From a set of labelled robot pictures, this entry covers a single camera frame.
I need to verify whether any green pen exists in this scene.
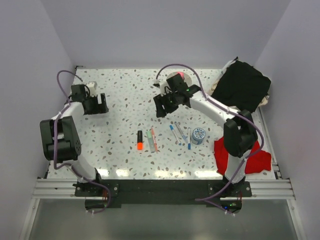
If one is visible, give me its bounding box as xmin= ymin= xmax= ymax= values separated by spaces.
xmin=146 ymin=130 xmax=156 ymax=153

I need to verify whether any blue washi tape roll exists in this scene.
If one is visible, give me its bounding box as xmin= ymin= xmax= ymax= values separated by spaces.
xmin=191 ymin=127 xmax=206 ymax=145

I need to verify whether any orange pen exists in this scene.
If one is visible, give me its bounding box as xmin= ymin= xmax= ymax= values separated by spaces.
xmin=151 ymin=127 xmax=158 ymax=153

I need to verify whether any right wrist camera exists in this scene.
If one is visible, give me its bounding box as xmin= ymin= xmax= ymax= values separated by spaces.
xmin=153 ymin=79 xmax=171 ymax=97

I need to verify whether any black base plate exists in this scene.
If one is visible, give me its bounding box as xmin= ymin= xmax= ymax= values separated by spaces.
xmin=74 ymin=178 xmax=251 ymax=210

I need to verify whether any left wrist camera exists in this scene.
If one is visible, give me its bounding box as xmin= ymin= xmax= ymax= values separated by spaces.
xmin=85 ymin=81 xmax=98 ymax=98

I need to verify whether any aluminium rail frame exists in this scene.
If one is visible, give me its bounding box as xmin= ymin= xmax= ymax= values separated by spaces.
xmin=18 ymin=65 xmax=307 ymax=240

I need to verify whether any black cloth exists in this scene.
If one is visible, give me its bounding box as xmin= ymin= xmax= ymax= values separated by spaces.
xmin=211 ymin=59 xmax=272 ymax=114

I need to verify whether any beige cloth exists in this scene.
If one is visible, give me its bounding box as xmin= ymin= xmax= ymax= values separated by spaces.
xmin=206 ymin=79 xmax=269 ymax=110

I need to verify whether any blue pen right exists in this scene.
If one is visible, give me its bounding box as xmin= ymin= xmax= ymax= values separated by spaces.
xmin=187 ymin=127 xmax=191 ymax=150

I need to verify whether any white blue marker middle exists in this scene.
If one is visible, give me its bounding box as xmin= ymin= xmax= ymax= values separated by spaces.
xmin=174 ymin=121 xmax=188 ymax=143

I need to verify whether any red cloth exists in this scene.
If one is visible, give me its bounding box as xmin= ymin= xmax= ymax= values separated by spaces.
xmin=213 ymin=137 xmax=272 ymax=175

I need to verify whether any round beige divided organizer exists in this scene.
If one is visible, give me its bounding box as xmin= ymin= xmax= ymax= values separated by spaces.
xmin=166 ymin=71 xmax=193 ymax=87

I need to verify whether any pink glue stick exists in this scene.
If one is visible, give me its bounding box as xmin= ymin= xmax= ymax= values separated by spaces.
xmin=177 ymin=72 xmax=185 ymax=79

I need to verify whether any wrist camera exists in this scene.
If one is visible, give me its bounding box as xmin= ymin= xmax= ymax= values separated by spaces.
xmin=85 ymin=81 xmax=98 ymax=98
xmin=153 ymin=79 xmax=171 ymax=97

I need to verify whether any blue capped pen left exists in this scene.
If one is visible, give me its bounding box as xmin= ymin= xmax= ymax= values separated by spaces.
xmin=169 ymin=124 xmax=182 ymax=146

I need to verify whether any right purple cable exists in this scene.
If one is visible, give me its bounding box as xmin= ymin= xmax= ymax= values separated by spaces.
xmin=155 ymin=63 xmax=266 ymax=213

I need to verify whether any orange black highlighter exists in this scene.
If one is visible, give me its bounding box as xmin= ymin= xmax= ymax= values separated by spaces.
xmin=136 ymin=130 xmax=144 ymax=151

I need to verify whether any white plastic basket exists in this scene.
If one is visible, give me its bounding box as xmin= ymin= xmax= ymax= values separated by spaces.
xmin=219 ymin=59 xmax=262 ymax=113

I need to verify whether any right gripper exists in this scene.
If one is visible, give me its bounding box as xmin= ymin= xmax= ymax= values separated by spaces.
xmin=153 ymin=90 xmax=179 ymax=119

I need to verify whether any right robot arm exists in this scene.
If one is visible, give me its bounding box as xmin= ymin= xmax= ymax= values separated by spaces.
xmin=153 ymin=73 xmax=259 ymax=202

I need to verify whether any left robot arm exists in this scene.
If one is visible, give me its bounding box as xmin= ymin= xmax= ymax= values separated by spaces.
xmin=39 ymin=82 xmax=109 ymax=198

